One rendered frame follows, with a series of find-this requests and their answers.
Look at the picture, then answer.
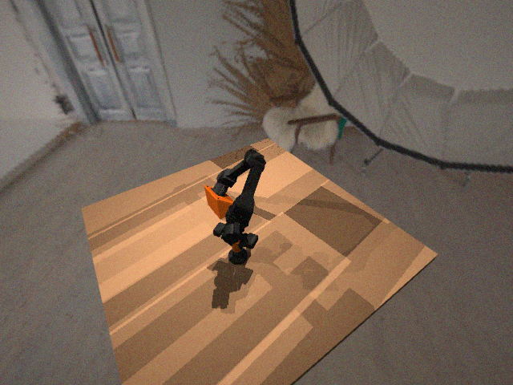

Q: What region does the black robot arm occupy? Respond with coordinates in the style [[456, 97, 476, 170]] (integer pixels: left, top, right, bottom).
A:
[[211, 149, 266, 244]]

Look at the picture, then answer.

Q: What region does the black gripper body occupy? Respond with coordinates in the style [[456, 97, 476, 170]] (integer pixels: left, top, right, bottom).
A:
[[213, 222, 258, 249]]

